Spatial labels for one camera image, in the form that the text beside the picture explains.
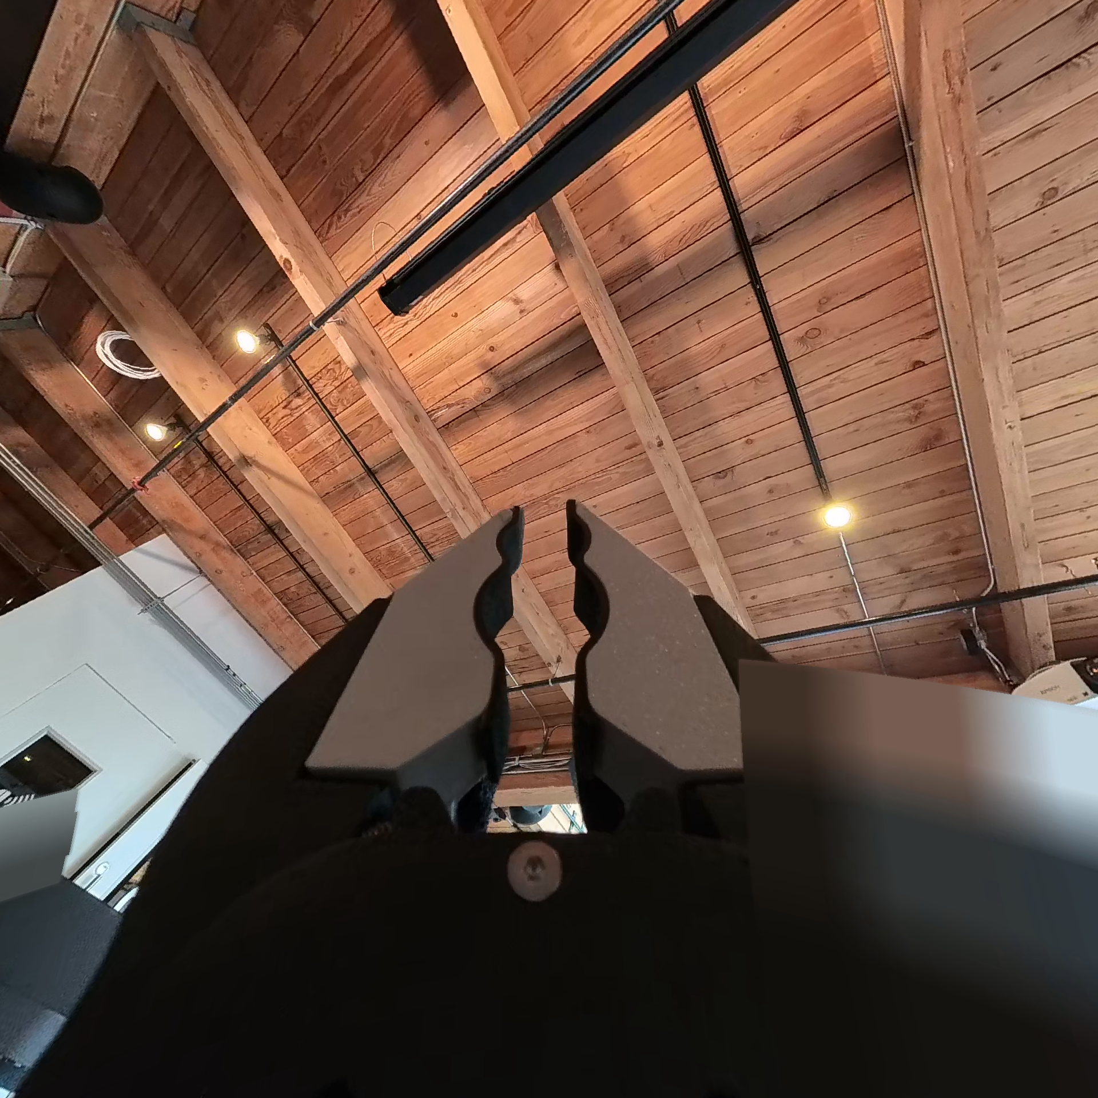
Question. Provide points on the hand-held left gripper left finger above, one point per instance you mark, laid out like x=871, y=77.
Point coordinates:
x=412, y=686

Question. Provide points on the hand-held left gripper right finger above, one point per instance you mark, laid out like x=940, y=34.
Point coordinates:
x=660, y=686

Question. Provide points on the black round duct elbow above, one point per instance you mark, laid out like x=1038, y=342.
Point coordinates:
x=56, y=193

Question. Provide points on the ceiling spot lamp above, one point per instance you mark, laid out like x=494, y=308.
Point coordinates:
x=247, y=339
x=837, y=515
x=156, y=430

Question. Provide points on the black horizontal pipe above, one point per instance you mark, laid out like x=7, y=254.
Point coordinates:
x=944, y=606

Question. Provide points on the grey metal conduit bundle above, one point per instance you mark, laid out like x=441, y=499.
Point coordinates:
x=128, y=579

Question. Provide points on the small black ceiling box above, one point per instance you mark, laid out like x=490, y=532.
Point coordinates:
x=970, y=639

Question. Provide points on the long black ceiling pipe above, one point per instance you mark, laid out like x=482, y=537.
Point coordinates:
x=258, y=389

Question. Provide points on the white projector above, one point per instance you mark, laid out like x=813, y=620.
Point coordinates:
x=1059, y=682

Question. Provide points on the long black lighting track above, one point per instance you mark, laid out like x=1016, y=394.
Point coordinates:
x=754, y=274

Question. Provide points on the black panel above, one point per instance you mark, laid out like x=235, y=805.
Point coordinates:
x=51, y=934

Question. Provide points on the black hanging linear lamp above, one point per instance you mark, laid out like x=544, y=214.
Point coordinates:
x=583, y=154

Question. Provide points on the dark wall window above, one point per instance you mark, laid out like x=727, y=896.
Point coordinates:
x=47, y=763

